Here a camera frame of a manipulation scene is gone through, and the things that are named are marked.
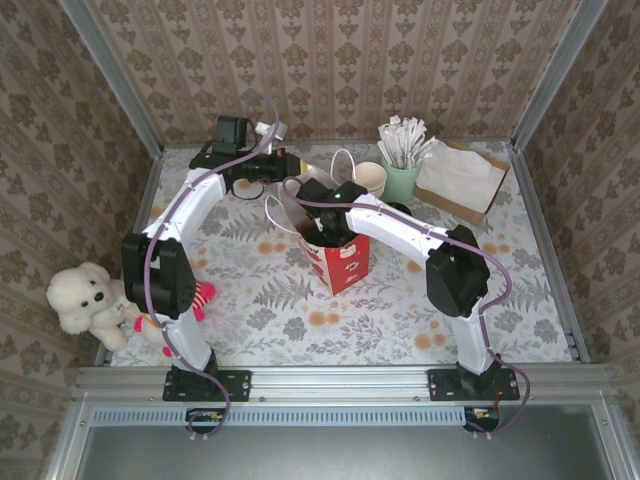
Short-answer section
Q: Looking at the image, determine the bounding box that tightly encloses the white red paper gift bag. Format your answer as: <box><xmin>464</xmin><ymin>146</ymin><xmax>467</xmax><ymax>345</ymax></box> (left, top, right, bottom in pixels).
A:
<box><xmin>263</xmin><ymin>148</ymin><xmax>372</xmax><ymax>297</ymax></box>

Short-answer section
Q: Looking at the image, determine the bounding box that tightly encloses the stack of paper cups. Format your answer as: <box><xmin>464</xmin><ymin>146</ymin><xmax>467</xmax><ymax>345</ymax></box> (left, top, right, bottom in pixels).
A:
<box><xmin>353</xmin><ymin>160</ymin><xmax>389</xmax><ymax>199</ymax></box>

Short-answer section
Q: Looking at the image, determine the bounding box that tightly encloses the pale green straw holder cup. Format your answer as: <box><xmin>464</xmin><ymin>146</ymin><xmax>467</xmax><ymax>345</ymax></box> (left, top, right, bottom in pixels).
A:
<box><xmin>382</xmin><ymin>157</ymin><xmax>422</xmax><ymax>204</ymax></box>

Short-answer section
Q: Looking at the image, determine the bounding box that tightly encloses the white wrapped straws bundle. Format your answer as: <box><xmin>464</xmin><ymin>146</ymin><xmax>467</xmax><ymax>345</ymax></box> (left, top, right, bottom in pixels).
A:
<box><xmin>377</xmin><ymin>115</ymin><xmax>440</xmax><ymax>170</ymax></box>

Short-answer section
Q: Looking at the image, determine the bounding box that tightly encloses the floral patterned tablecloth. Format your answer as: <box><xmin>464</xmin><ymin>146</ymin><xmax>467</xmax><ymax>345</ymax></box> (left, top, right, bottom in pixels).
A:
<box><xmin>109</xmin><ymin>142</ymin><xmax>574</xmax><ymax>369</ymax></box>

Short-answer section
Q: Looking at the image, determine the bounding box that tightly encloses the brown cardboard tray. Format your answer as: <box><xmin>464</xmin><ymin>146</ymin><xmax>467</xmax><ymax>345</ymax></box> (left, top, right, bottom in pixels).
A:
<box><xmin>414</xmin><ymin>139</ymin><xmax>512</xmax><ymax>227</ymax></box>

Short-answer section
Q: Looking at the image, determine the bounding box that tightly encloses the pink cream plush toy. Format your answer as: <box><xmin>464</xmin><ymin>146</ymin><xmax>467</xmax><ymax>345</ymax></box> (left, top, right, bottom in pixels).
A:
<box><xmin>132</xmin><ymin>282</ymin><xmax>217</xmax><ymax>359</ymax></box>

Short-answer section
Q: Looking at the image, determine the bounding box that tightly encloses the white teddy bear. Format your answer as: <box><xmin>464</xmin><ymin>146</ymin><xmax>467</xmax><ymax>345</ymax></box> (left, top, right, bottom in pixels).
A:
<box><xmin>46</xmin><ymin>261</ymin><xmax>144</xmax><ymax>354</ymax></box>

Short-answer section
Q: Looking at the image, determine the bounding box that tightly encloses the black controller board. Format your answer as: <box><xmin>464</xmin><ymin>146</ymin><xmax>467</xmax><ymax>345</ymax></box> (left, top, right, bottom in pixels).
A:
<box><xmin>185</xmin><ymin>407</ymin><xmax>229</xmax><ymax>434</ymax></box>
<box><xmin>463</xmin><ymin>405</ymin><xmax>501</xmax><ymax>432</ymax></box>

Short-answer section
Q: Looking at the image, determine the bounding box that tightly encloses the grey metal panel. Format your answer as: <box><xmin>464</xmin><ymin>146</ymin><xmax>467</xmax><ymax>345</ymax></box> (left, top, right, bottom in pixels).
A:
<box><xmin>42</xmin><ymin>399</ymin><xmax>640</xmax><ymax>480</ymax></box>

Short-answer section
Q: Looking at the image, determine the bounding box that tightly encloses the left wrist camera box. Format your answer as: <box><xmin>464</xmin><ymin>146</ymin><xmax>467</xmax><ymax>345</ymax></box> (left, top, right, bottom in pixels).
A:
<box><xmin>253</xmin><ymin>121</ymin><xmax>290</xmax><ymax>147</ymax></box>

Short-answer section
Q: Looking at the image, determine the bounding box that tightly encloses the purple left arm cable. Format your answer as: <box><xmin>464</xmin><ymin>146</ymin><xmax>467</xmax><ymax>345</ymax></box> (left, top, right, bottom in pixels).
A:
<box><xmin>142</xmin><ymin>93</ymin><xmax>282</xmax><ymax>442</ymax></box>

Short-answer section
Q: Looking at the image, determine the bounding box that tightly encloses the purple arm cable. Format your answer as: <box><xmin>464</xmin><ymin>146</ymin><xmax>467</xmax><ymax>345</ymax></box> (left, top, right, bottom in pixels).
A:
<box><xmin>142</xmin><ymin>93</ymin><xmax>282</xmax><ymax>442</ymax></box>
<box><xmin>281</xmin><ymin>174</ymin><xmax>531</xmax><ymax>441</ymax></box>

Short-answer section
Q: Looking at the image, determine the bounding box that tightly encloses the aluminium side rail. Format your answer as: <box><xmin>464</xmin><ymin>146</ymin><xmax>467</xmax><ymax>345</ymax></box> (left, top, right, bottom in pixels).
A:
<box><xmin>508</xmin><ymin>144</ymin><xmax>592</xmax><ymax>365</ymax></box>
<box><xmin>94</xmin><ymin>147</ymin><xmax>166</xmax><ymax>369</ymax></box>

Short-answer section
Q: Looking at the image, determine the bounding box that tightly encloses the aluminium front rail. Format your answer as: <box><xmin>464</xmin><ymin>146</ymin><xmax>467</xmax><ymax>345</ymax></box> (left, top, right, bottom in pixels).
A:
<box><xmin>74</xmin><ymin>363</ymin><xmax>609</xmax><ymax>404</ymax></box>

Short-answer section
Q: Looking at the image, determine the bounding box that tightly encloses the aluminium frame post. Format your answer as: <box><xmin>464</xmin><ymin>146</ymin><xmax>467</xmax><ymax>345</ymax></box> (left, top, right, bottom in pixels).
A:
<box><xmin>58</xmin><ymin>0</ymin><xmax>166</xmax><ymax>157</ymax></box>
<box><xmin>509</xmin><ymin>0</ymin><xmax>609</xmax><ymax>151</ymax></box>

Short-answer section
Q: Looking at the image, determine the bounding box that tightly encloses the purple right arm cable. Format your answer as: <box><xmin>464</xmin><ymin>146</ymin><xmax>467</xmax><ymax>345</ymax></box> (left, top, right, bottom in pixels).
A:
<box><xmin>281</xmin><ymin>174</ymin><xmax>531</xmax><ymax>441</ymax></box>

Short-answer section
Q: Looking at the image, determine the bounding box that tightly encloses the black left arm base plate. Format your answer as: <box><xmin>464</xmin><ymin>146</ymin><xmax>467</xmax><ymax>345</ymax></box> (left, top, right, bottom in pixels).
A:
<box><xmin>163</xmin><ymin>368</ymin><xmax>252</xmax><ymax>403</ymax></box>

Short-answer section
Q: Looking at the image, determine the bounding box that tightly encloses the grey slotted cable duct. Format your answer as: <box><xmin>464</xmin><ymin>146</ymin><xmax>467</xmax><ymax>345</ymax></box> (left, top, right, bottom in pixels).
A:
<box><xmin>92</xmin><ymin>405</ymin><xmax>474</xmax><ymax>427</ymax></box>

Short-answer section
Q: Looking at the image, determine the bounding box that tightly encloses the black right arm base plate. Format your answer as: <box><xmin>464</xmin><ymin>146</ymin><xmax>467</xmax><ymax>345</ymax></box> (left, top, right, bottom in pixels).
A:
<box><xmin>427</xmin><ymin>368</ymin><xmax>521</xmax><ymax>402</ymax></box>

